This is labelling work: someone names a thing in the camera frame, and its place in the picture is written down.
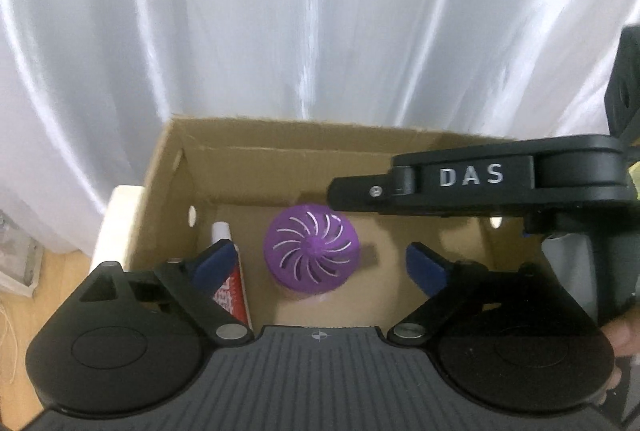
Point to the person's right hand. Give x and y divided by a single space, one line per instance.
620 336

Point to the brown cardboard box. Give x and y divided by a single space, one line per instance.
240 151

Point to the white water dispenser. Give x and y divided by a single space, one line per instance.
22 256

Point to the purple air freshener can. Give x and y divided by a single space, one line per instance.
310 251

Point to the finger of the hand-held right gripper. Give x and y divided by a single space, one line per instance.
360 193

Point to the white curtain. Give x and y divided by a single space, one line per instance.
250 36

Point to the white cabinet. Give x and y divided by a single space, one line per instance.
117 221

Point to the red toothpaste tube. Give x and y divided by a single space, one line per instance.
240 296

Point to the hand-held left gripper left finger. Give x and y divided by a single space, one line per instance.
215 261

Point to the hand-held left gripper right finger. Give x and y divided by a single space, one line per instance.
425 271

